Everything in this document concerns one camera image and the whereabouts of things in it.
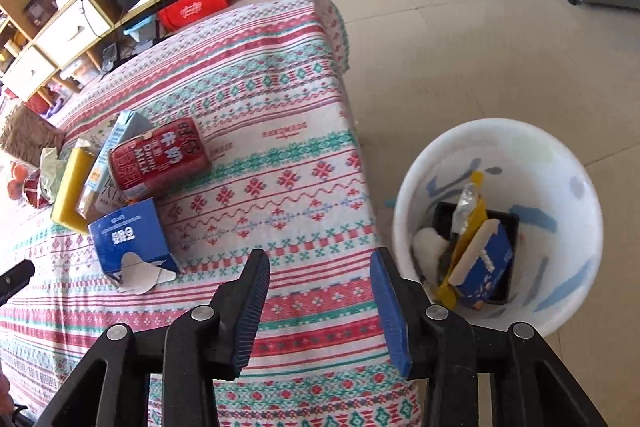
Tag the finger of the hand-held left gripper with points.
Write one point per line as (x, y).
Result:
(15, 279)

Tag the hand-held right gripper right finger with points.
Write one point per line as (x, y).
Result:
(392, 307)

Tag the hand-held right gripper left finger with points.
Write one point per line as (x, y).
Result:
(247, 307)

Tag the blue tissue box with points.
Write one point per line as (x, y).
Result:
(130, 237)

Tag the red milk carton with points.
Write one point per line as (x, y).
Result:
(160, 157)

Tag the white plastic waste bin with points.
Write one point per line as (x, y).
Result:
(550, 167)

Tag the white crumpled tissue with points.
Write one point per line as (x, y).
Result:
(430, 252)

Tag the yellow cardboard packet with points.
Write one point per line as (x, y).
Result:
(70, 192)

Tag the blue and white carton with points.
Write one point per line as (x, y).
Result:
(490, 272)

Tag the black plastic tray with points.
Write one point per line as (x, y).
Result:
(445, 214)

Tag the crumpled pale green wrapper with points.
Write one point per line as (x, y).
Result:
(50, 167)

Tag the clear plastic wrapper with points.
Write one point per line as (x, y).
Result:
(465, 202)

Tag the yellow snack wrapper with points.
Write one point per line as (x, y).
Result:
(479, 213)

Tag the brown fluffy cushion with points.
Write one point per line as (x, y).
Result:
(30, 132)

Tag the light blue drink carton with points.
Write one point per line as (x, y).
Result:
(122, 129)

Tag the patterned red green tablecloth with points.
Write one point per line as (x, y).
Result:
(280, 107)

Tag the white cabinet drawer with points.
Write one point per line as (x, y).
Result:
(30, 72)
(72, 32)

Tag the red gift box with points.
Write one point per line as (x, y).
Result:
(192, 7)

